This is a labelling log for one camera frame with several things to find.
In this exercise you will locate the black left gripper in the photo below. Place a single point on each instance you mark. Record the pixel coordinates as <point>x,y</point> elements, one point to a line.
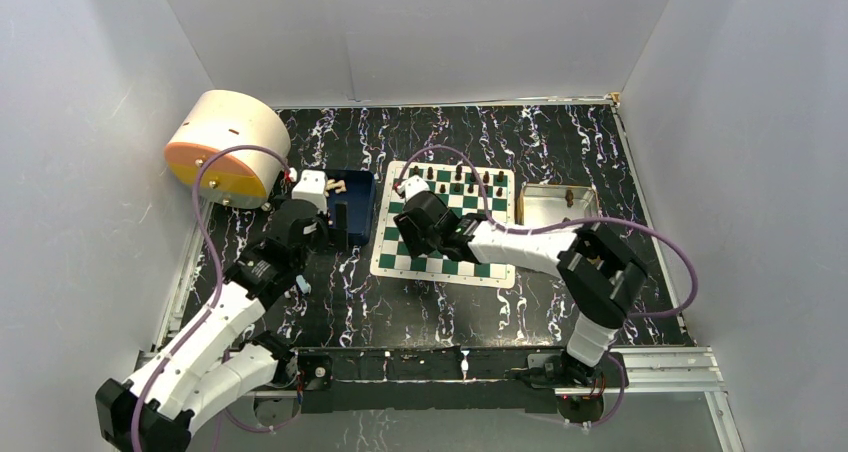
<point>339,237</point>

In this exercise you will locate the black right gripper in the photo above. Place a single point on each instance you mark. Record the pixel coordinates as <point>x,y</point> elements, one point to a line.
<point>408,231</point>

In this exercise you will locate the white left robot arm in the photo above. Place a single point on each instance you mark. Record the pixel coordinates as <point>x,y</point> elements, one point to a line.
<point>161,405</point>

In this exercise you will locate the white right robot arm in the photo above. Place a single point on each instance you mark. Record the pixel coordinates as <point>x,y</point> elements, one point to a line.
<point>600,272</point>

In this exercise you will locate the blue square tray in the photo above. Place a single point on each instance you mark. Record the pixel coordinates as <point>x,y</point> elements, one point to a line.
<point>360,200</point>

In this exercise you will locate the cream queen piece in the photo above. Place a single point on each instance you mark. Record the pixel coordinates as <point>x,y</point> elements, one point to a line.
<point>335,186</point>

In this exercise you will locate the small white blue clip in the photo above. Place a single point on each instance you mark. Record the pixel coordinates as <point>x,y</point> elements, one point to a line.
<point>302,285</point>

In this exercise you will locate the beige rectangular tin tray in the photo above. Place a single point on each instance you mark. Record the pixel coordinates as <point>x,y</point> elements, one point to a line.
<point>545,204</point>

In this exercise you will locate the cream orange cylindrical drum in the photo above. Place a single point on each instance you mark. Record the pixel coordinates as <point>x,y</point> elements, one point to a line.
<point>219,120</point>

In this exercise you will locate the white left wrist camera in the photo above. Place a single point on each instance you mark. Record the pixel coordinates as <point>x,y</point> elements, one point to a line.
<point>311,187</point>

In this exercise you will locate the black base frame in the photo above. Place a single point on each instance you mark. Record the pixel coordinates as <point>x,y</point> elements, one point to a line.
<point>451,378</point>

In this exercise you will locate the aluminium rail frame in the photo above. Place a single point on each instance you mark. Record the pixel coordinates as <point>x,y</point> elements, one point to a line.
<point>671,369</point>

